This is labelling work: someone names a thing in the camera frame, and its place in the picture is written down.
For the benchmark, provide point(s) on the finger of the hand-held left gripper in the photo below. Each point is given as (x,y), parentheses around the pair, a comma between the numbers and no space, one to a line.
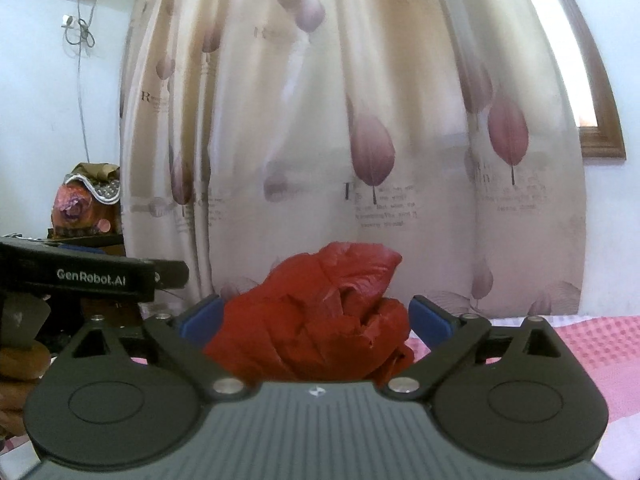
(171,275)

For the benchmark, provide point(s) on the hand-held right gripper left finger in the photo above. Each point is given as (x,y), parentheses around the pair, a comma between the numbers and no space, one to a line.
(201,321)

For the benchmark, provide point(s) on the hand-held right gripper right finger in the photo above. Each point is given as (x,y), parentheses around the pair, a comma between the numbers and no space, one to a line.
(431,324)

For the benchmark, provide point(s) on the red puffer jacket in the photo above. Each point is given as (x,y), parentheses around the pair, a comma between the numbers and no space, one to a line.
(310,320)

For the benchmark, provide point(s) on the person's left hand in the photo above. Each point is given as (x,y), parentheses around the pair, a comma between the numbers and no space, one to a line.
(22,360)

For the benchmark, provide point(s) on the floral cloth bundle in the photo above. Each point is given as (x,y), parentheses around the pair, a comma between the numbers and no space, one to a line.
(82,205)

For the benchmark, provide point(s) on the pink checked bed sheet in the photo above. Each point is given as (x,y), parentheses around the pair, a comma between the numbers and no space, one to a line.
(600,360)

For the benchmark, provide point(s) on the beige leaf print curtain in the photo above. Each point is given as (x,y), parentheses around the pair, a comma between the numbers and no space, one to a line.
(325,110)

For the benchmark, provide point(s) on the wooden window frame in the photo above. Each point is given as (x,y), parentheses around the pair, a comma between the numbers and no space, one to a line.
(602,135)

